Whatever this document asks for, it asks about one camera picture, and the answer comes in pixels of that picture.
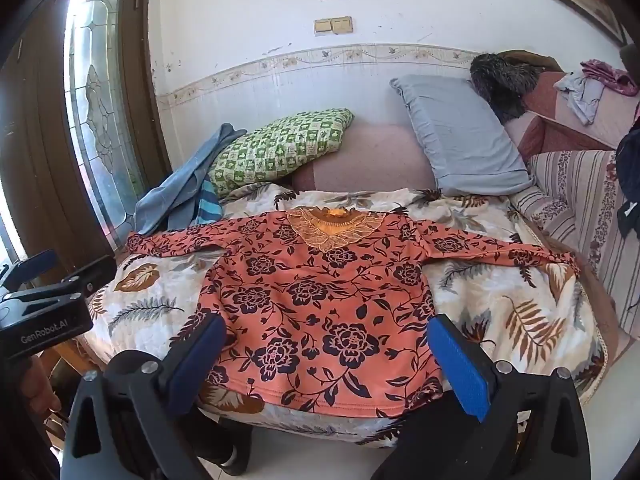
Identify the wooden door with patterned glass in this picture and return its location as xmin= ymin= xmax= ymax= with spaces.
xmin=0 ymin=0 xmax=173 ymax=273

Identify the leaf print plush blanket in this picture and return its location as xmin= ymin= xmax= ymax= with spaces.
xmin=75 ymin=182 xmax=608 ymax=448

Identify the dark furry garment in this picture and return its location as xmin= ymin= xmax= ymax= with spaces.
xmin=470 ymin=52 xmax=543 ymax=123

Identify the blue-grey garment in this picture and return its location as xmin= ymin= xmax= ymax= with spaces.
xmin=134 ymin=122 xmax=248 ymax=235

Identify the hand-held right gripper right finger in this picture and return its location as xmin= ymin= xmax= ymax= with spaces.
xmin=371 ymin=313 xmax=593 ymax=480

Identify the brown wooden furniture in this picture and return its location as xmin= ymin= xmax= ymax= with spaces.
xmin=37 ymin=342 xmax=108 ymax=378

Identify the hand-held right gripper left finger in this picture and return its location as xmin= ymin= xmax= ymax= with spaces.
xmin=65 ymin=313 xmax=229 ymax=480

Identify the green checked pillow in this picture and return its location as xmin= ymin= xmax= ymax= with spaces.
xmin=207 ymin=107 xmax=356 ymax=198

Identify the purple cloth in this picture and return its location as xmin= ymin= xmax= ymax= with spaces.
xmin=580 ymin=59 xmax=640 ymax=97

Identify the pink seat cushion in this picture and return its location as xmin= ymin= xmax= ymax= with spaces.
xmin=292 ymin=122 xmax=441 ymax=193

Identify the person's left hand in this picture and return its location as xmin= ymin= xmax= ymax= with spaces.
xmin=17 ymin=355 xmax=63 ymax=417

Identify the blue striped sweater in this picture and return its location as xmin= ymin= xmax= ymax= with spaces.
xmin=192 ymin=177 xmax=223 ymax=226

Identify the light blue cloth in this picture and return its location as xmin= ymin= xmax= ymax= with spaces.
xmin=555 ymin=74 xmax=606 ymax=126

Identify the dark hanging clothing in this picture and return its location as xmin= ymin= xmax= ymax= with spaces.
xmin=616 ymin=125 xmax=640 ymax=238

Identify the brown garment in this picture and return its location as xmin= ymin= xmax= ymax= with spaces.
xmin=500 ymin=50 xmax=566 ymax=74

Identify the striped floral sofa cover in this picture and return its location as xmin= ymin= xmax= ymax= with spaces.
xmin=507 ymin=149 xmax=640 ymax=331

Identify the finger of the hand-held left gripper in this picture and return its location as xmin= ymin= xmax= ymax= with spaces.
xmin=47 ymin=255 xmax=118 ymax=297
xmin=10 ymin=250 xmax=60 ymax=288

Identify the blue-grey pillow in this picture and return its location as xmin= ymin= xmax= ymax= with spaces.
xmin=390 ymin=75 xmax=536 ymax=197

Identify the orange floral shirt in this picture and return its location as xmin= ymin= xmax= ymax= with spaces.
xmin=127 ymin=206 xmax=581 ymax=418

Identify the black bed leg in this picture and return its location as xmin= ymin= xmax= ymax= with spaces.
xmin=210 ymin=410 xmax=252 ymax=477

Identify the pink sofa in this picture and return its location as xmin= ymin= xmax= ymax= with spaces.
xmin=505 ymin=71 xmax=640 ymax=156

